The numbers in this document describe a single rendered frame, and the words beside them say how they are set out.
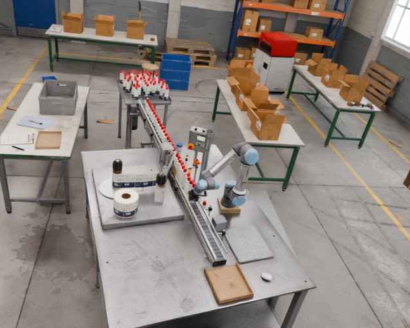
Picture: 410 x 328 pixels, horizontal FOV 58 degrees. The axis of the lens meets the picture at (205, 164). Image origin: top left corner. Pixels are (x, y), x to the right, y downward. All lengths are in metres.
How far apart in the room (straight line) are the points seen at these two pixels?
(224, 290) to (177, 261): 0.41
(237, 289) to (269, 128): 2.51
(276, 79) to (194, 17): 3.14
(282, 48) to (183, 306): 6.68
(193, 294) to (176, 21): 8.62
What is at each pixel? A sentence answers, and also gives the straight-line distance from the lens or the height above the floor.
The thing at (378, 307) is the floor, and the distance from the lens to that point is 4.37.
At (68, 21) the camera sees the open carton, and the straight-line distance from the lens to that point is 8.47.
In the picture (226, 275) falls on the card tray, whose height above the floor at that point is 0.83.
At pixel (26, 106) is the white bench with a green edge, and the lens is 5.12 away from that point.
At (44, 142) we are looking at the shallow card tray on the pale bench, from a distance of 4.30.
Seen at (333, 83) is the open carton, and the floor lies 0.87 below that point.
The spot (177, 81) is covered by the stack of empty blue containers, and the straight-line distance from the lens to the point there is 8.00.
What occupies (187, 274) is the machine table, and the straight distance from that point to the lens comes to 2.81.
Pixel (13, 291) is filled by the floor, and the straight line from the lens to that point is 3.89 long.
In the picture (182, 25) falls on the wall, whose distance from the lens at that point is 10.59.
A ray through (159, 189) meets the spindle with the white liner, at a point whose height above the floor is 1.05.
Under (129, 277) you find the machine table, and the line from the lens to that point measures 2.76.
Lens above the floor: 2.93
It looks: 32 degrees down
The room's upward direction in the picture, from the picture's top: 10 degrees clockwise
